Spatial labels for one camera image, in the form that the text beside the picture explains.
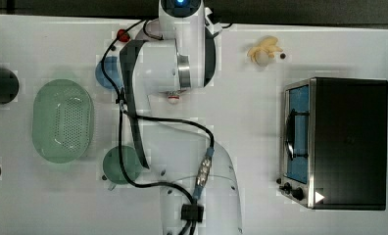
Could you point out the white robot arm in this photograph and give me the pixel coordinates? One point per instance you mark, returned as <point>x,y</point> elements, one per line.
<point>166,71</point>

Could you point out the green cup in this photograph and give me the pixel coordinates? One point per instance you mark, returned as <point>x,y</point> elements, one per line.
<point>118,160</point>

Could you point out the plush peeled banana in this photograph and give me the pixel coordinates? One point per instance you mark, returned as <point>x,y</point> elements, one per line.
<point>262,53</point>

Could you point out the blue cup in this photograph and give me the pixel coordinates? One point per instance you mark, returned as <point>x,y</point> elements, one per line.
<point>110,68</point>

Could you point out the red plush strawberry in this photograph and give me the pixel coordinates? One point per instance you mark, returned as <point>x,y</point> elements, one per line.
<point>123,36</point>

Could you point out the green perforated colander bowl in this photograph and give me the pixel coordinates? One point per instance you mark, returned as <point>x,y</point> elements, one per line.
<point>63,121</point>

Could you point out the silver toaster oven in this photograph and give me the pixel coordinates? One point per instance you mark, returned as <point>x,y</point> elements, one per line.
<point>334,143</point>

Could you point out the black camera mount upper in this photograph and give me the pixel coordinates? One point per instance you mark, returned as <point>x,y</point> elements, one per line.
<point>9,86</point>

